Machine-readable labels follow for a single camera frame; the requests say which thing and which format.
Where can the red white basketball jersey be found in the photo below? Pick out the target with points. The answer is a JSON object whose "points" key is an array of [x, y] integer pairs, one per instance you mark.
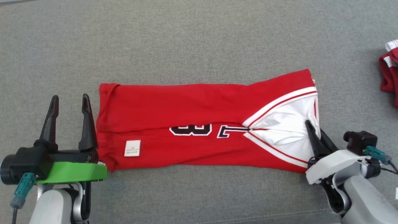
{"points": [[186, 105]]}

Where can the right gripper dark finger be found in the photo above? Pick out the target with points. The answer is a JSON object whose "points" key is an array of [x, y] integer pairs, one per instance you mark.
{"points": [[328, 146], [314, 143]]}

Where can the black left wrist motor cylinder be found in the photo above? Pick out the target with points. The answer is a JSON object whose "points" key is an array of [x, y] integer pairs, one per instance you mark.
{"points": [[5, 171]]}

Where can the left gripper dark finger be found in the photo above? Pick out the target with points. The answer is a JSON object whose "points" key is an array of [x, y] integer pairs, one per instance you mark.
{"points": [[88, 133], [49, 130]]}

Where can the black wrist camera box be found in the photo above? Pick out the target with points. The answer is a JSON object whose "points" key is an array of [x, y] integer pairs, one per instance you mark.
{"points": [[360, 141], [32, 163]]}

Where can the red Bulls 23 shorts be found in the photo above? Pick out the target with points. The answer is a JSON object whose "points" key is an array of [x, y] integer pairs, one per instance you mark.
{"points": [[390, 77]]}

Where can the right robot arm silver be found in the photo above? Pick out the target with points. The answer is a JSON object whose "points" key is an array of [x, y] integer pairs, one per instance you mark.
{"points": [[363, 199]]}

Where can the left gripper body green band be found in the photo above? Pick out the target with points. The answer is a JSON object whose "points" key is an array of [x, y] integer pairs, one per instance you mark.
{"points": [[77, 172]]}

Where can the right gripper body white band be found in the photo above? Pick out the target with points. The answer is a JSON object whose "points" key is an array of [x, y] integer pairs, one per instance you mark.
{"points": [[332, 165]]}

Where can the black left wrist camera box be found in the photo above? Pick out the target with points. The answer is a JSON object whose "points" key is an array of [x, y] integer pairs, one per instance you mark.
{"points": [[32, 163]]}

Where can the black wrist motor cylinder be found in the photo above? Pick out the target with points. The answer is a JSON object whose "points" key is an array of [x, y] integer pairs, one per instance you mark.
{"points": [[374, 169], [5, 171]]}

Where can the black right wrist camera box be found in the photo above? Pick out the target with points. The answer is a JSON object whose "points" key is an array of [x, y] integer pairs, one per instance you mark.
{"points": [[360, 141]]}

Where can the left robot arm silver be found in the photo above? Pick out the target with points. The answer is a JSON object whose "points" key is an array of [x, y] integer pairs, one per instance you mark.
{"points": [[53, 205]]}

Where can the black right wrist motor cylinder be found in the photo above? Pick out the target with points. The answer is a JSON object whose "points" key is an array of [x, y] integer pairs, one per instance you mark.
{"points": [[374, 169]]}

